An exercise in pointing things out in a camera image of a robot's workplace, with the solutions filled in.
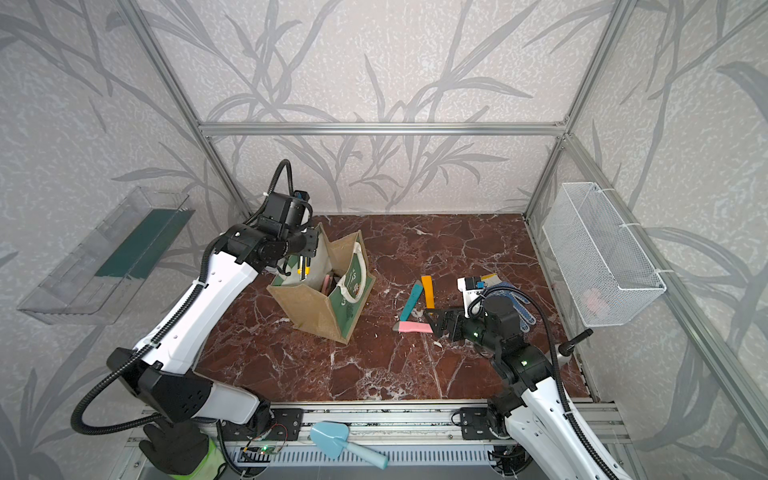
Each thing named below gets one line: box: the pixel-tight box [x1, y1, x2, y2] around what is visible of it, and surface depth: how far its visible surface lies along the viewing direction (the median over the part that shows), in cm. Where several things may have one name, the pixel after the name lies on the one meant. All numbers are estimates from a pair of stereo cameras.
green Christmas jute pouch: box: [267, 223, 376, 345], surface depth 87 cm
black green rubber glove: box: [138, 420, 225, 480], surface depth 71 cm
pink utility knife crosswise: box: [392, 321, 433, 333], surface depth 92 cm
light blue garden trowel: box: [310, 421, 389, 470], surface depth 72 cm
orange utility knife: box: [421, 275, 435, 309], surface depth 101 cm
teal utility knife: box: [400, 280, 423, 321], surface depth 98 cm
